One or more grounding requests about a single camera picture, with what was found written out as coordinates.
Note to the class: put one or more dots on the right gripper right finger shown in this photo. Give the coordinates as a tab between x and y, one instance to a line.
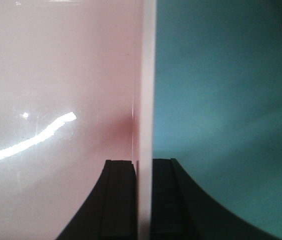
182	210

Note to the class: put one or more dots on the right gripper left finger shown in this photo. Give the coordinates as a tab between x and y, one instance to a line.
109	212

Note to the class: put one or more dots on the pink plastic bin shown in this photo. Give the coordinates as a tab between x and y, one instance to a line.
76	89

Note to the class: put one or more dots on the green circular conveyor belt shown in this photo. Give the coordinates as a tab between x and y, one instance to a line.
218	103

